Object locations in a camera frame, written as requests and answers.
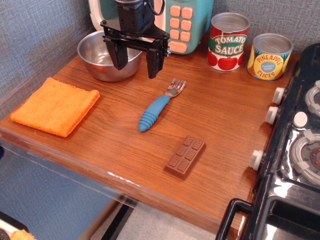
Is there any white round stove button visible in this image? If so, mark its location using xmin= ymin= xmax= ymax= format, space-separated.
xmin=292 ymin=111 xmax=308 ymax=128

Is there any teal toy microwave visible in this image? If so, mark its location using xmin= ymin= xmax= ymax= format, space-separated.
xmin=88 ymin=0 xmax=214 ymax=55

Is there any white stove knob middle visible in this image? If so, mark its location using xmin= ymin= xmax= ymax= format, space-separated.
xmin=265 ymin=106 xmax=279 ymax=125

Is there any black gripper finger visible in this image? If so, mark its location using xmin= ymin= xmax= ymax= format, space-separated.
xmin=146 ymin=49 xmax=164 ymax=79
xmin=104 ymin=37 xmax=128 ymax=71

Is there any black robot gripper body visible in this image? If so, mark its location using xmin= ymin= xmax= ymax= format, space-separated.
xmin=100 ymin=0 xmax=171 ymax=57

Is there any orange folded cloth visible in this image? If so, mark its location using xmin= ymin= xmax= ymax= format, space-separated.
xmin=10 ymin=77 xmax=100 ymax=138

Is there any grey lower stove burner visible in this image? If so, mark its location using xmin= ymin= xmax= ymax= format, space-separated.
xmin=290 ymin=129 xmax=320 ymax=186

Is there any tomato sauce can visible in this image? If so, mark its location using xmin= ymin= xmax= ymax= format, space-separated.
xmin=207 ymin=12 xmax=250 ymax=72

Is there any pineapple slices can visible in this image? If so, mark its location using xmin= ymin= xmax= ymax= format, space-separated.
xmin=247 ymin=33 xmax=294 ymax=81

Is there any black toy stove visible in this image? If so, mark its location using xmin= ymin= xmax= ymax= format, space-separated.
xmin=215 ymin=42 xmax=320 ymax=240

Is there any white stove knob bottom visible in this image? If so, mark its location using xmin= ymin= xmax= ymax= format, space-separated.
xmin=249 ymin=150 xmax=264 ymax=171

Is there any white stove knob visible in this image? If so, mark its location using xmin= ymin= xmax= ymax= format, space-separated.
xmin=249 ymin=150 xmax=264 ymax=171
xmin=272 ymin=87 xmax=286 ymax=105
xmin=265 ymin=106 xmax=279 ymax=125

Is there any grey upper stove burner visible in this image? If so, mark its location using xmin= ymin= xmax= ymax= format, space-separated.
xmin=305 ymin=80 xmax=320 ymax=117

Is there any white stove knob top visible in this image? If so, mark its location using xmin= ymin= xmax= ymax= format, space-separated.
xmin=272 ymin=87 xmax=286 ymax=105

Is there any clear acrylic table guard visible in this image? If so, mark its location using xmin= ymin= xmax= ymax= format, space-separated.
xmin=0 ymin=124 xmax=220 ymax=234

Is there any brown toy chocolate bar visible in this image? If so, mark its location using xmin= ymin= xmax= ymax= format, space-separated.
xmin=164 ymin=135 xmax=206 ymax=180

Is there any black oven door handle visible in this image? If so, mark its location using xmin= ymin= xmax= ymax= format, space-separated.
xmin=215 ymin=198 xmax=253 ymax=240

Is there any blue handled metal fork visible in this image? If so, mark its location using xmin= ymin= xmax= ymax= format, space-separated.
xmin=138 ymin=78 xmax=187 ymax=132

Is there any stainless steel bowl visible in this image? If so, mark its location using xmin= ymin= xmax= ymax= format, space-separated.
xmin=77 ymin=30 xmax=142 ymax=82

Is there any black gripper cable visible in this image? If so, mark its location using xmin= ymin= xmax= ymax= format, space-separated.
xmin=144 ymin=0 xmax=167 ymax=17

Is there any grey stove burner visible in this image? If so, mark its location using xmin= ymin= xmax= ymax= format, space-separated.
xmin=305 ymin=80 xmax=320 ymax=117
xmin=290 ymin=129 xmax=320 ymax=186

